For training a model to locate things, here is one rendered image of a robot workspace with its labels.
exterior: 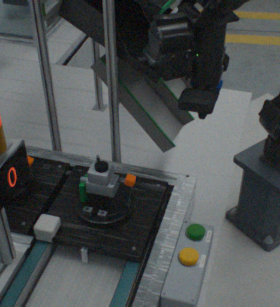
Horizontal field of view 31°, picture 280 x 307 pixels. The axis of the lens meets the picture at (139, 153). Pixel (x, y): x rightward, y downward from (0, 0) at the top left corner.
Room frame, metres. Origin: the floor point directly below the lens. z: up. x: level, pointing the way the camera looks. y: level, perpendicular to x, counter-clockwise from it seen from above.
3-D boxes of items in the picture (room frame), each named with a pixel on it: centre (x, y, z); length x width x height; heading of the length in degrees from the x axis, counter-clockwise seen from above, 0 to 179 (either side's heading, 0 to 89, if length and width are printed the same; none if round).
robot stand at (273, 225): (0.86, -0.31, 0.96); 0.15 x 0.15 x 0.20; 36
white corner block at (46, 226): (0.75, 0.20, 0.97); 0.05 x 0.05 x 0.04; 73
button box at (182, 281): (0.67, -0.10, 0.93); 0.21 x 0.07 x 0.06; 163
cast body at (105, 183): (0.82, 0.09, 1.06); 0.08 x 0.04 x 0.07; 73
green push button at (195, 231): (0.74, -0.12, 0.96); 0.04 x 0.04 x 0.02
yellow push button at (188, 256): (0.67, -0.10, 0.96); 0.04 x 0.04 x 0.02
